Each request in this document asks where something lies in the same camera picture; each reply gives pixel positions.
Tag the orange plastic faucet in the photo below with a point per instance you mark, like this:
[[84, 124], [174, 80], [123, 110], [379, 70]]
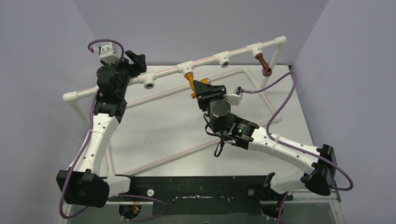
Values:
[[189, 76]]

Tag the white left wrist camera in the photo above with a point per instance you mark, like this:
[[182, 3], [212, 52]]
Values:
[[108, 52]]

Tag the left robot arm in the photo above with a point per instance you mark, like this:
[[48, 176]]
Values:
[[81, 183]]

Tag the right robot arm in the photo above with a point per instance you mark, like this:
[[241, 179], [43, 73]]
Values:
[[312, 173]]

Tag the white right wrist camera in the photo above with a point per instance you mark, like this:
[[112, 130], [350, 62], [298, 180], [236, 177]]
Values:
[[235, 98]]

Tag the brown copper faucet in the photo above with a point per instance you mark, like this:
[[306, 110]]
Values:
[[266, 69]]

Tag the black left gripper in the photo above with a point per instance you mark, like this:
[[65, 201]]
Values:
[[130, 65]]

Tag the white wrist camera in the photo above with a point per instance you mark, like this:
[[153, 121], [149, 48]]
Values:
[[108, 52], [235, 98]]

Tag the white PVC pipe frame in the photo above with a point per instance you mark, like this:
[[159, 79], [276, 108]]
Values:
[[198, 63]]

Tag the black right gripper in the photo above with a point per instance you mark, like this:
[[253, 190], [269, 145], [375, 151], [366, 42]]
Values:
[[209, 94]]

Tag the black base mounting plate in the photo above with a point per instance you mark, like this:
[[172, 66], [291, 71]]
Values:
[[205, 195]]

